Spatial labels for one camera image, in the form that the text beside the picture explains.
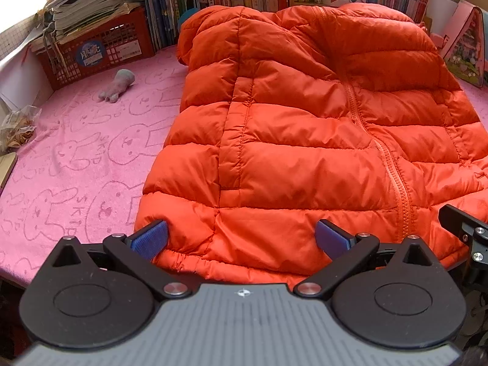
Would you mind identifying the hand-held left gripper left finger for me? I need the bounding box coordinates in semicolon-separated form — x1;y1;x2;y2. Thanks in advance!
51;219;191;300

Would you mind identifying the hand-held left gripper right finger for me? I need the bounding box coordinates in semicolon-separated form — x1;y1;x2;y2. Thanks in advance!
295;219;443;298

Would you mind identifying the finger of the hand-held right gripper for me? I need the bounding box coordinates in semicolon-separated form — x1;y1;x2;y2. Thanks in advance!
438;204;488;286

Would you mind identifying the orange puffer jacket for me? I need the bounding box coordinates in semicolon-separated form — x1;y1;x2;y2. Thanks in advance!
134;5;488;289

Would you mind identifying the grey plush toy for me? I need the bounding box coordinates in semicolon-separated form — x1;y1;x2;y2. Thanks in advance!
99;69;136;103

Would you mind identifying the brown cardboard piece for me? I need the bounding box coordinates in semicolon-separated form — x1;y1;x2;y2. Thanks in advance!
0;152;19;190

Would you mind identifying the plastic bag of snacks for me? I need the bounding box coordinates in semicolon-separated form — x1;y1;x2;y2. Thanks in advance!
0;106;42;154

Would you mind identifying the red plastic crate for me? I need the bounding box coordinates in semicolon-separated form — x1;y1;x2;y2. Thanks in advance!
36;5;157;91

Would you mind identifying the white paper sheet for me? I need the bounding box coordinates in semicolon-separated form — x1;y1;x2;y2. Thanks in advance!
0;27;52;112

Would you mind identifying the stack of papers and magazines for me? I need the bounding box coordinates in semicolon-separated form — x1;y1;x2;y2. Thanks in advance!
30;0;146;52

